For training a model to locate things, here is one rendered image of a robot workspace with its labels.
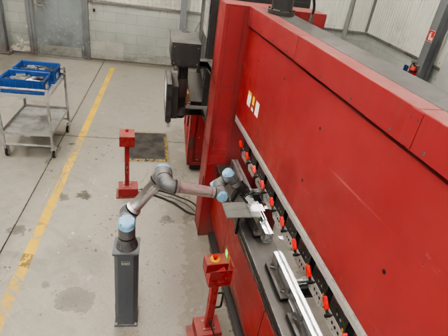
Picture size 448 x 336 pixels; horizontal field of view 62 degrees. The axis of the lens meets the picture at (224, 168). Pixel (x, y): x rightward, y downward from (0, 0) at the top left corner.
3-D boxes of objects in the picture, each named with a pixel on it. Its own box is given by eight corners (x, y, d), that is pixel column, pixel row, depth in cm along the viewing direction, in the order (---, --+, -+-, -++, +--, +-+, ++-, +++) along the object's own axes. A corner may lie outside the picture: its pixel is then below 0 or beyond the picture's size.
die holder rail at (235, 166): (229, 167, 357) (231, 159, 352) (236, 167, 359) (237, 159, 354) (243, 199, 316) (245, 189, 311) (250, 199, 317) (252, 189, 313)
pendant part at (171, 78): (163, 103, 377) (165, 68, 358) (175, 104, 379) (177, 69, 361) (164, 122, 339) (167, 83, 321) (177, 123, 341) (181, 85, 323)
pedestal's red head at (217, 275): (202, 266, 273) (205, 248, 264) (223, 264, 278) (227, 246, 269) (208, 288, 257) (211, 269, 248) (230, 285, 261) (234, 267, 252)
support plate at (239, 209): (221, 203, 286) (221, 202, 286) (254, 203, 293) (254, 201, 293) (227, 218, 272) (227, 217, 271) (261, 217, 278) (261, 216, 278)
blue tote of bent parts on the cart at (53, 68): (23, 73, 514) (21, 59, 505) (61, 76, 522) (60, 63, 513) (13, 81, 484) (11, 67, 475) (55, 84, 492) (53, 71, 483)
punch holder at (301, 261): (293, 259, 218) (300, 237, 209) (307, 257, 220) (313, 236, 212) (303, 279, 205) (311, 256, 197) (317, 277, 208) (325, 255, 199)
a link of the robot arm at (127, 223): (117, 241, 254) (117, 225, 247) (118, 227, 266) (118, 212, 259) (135, 240, 257) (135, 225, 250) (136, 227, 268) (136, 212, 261)
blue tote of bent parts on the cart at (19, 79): (10, 82, 478) (8, 69, 469) (52, 86, 486) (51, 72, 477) (-1, 92, 448) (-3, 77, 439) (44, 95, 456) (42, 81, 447)
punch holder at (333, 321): (323, 317, 185) (332, 295, 176) (339, 315, 187) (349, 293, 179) (337, 345, 172) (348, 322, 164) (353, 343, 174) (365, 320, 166)
